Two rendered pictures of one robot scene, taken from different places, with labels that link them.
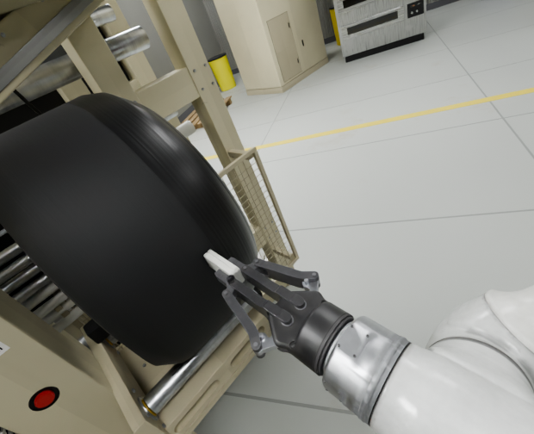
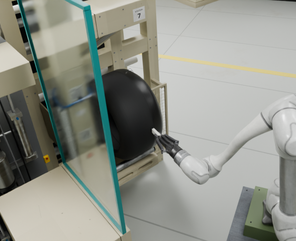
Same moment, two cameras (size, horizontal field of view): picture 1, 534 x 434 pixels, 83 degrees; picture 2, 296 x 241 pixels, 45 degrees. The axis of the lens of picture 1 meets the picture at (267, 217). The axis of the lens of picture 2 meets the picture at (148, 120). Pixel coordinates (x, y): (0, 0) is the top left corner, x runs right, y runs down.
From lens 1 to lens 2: 167 cm
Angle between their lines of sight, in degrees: 3
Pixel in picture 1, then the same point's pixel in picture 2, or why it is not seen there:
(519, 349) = (210, 163)
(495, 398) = (198, 162)
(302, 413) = (146, 224)
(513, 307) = (213, 157)
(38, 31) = not seen: hidden behind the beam
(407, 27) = not seen: outside the picture
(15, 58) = (99, 40)
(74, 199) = (131, 107)
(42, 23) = not seen: hidden behind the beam
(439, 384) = (192, 158)
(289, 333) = (169, 149)
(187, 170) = (154, 106)
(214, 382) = (130, 173)
